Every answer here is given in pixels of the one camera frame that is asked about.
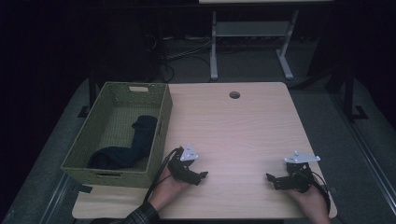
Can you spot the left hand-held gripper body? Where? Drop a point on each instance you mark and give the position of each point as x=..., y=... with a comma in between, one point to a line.
x=182, y=169

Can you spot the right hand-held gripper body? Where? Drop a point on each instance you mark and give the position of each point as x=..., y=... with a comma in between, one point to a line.
x=299, y=179

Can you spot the dark blue sock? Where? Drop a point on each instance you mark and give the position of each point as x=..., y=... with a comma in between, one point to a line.
x=140, y=140

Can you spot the green woven basket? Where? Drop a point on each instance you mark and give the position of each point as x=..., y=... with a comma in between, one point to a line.
x=83, y=137

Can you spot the person's left hand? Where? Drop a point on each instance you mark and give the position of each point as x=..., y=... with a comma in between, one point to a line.
x=165, y=193

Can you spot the person's right hand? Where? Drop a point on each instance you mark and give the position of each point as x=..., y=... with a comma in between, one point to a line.
x=313, y=205

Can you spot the black metal stand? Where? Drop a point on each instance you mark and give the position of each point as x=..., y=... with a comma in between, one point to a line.
x=350, y=93

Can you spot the white metal desk frame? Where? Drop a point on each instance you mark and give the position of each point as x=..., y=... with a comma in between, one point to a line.
x=249, y=29

